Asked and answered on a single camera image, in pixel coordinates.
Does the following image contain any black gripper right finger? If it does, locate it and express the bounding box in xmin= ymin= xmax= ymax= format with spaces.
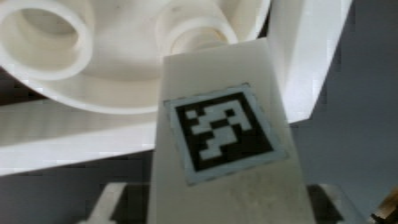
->
xmin=308 ymin=184 xmax=367 ymax=224

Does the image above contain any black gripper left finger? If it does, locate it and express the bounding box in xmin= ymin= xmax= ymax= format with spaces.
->
xmin=79 ymin=182 xmax=150 ymax=224

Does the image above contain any white U-shaped obstacle fence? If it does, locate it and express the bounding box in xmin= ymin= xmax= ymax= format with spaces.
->
xmin=0 ymin=0 xmax=354 ymax=176

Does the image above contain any white stool leg with tag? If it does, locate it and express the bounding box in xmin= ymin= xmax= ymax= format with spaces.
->
xmin=148 ymin=39 xmax=317 ymax=224

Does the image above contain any white round stool seat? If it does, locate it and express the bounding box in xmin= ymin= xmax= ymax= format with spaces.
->
xmin=0 ymin=0 xmax=271 ymax=114

